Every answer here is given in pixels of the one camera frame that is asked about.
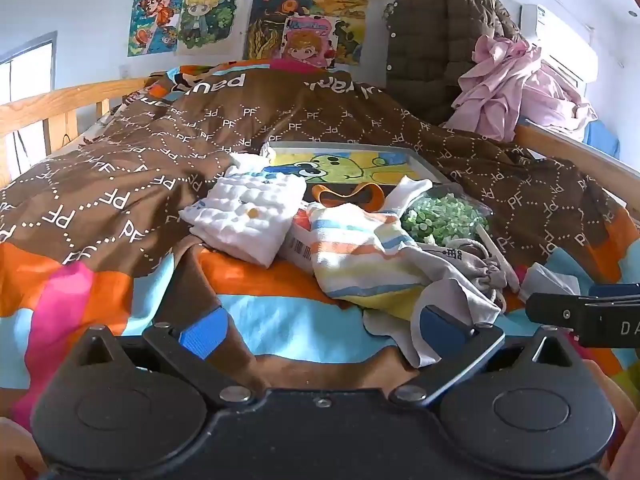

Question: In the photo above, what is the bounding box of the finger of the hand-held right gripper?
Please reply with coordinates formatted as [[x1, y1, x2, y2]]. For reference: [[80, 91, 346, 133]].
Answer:
[[526, 291, 640, 334], [589, 283, 640, 297]]

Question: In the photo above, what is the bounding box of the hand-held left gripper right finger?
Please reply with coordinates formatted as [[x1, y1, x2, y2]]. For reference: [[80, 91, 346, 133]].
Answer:
[[389, 305, 576, 407]]

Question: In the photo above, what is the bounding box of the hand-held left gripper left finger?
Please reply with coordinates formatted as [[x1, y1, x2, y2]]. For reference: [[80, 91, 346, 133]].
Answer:
[[79, 306, 256, 408]]

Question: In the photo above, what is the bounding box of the white grey cloth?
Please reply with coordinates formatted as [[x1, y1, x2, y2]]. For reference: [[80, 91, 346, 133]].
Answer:
[[362, 245, 502, 369]]

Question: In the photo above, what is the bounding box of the striped towel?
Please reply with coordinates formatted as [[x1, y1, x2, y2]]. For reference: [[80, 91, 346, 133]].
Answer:
[[304, 202, 427, 312]]

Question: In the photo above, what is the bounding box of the white quilted towel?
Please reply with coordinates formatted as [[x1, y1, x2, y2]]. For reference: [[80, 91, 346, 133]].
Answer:
[[178, 152, 308, 268]]

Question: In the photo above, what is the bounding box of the plain white sock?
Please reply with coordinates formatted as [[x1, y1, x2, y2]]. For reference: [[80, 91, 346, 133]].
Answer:
[[387, 175, 434, 222]]

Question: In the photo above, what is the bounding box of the orange fabric band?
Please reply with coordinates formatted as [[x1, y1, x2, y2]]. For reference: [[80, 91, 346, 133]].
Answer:
[[310, 182, 385, 210]]

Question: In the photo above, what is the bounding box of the grey tray with cartoon picture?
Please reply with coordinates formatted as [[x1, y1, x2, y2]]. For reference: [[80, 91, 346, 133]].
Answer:
[[261, 140, 454, 187]]

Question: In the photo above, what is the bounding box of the crumpled clear plastic bag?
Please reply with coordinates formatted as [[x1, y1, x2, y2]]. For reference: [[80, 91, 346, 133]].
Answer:
[[519, 262, 582, 304]]

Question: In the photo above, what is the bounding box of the bag of green paper stars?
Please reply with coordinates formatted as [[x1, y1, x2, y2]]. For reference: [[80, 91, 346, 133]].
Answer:
[[399, 182, 494, 249]]

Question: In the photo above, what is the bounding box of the blue cloth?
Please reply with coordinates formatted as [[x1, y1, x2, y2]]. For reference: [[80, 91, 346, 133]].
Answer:
[[584, 119, 624, 162]]

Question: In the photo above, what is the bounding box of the brown printed blanket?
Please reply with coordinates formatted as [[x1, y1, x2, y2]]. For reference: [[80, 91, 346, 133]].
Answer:
[[0, 57, 640, 441]]

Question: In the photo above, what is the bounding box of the pink cloth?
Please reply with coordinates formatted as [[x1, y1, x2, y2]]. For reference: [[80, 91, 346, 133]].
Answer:
[[446, 34, 599, 144]]

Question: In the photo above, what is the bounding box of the white air conditioner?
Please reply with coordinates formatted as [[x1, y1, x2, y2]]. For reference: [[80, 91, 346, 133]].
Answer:
[[517, 2, 602, 87]]

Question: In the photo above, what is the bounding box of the brown quilted jacket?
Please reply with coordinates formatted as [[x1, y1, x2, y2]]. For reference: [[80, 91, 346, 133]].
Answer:
[[384, 0, 527, 127]]

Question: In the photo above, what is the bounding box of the pink cartoon girl poster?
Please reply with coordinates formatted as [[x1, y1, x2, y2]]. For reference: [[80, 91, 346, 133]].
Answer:
[[281, 14, 339, 69]]

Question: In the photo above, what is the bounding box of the window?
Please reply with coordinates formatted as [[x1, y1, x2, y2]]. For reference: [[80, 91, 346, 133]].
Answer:
[[0, 31, 59, 171]]

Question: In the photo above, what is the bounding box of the wooden bed frame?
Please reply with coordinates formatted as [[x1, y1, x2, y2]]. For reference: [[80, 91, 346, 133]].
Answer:
[[0, 76, 640, 222]]

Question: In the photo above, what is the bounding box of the blond figure wall poster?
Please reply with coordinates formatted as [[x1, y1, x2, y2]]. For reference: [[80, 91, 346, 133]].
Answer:
[[175, 0, 252, 57]]

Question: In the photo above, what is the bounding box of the red-haired girl wall poster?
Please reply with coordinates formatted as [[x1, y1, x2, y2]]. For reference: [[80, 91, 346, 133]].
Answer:
[[128, 0, 187, 59]]

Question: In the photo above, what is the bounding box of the dark swirl orange wall poster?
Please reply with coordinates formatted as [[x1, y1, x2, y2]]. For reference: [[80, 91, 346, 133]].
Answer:
[[244, 0, 372, 67]]

